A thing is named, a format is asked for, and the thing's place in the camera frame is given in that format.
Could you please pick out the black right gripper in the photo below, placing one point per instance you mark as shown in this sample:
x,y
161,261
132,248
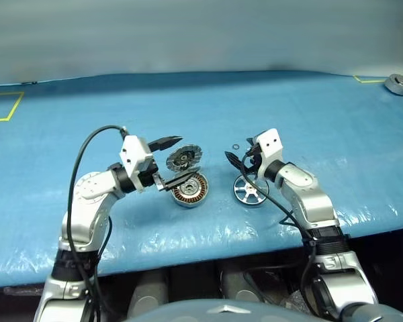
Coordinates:
x,y
254,157

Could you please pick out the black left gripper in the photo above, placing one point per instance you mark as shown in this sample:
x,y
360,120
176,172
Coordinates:
x,y
148,175

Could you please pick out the round rotor with dark hub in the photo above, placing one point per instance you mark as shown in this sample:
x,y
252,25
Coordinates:
x,y
184,157

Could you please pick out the silver spoked round lid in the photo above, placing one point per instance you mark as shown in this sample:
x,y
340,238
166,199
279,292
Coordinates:
x,y
245,198

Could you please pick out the motor housing with copper windings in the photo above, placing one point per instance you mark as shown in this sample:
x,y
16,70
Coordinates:
x,y
191,198

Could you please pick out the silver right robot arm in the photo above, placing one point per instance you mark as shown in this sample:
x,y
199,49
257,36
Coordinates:
x,y
305,188

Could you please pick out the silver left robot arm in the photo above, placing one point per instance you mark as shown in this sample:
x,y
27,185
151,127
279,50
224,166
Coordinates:
x,y
87,191

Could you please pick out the blue plastic table cover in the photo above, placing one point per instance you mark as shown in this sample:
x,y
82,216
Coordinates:
x,y
201,110

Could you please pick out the grey rounded shape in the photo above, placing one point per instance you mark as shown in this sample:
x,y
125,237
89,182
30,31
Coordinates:
x,y
147,295
235,285

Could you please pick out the grey robot torso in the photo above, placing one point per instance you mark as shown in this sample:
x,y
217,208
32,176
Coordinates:
x,y
221,313

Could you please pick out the grey round metal part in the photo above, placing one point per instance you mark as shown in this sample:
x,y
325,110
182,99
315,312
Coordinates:
x,y
398,85

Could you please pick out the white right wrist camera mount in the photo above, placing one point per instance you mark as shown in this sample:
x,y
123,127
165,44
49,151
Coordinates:
x,y
270,144

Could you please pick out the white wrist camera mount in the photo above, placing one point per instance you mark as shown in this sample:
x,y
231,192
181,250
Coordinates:
x,y
270,144
134,151

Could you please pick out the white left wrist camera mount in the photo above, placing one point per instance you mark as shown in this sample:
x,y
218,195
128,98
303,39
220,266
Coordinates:
x,y
134,151

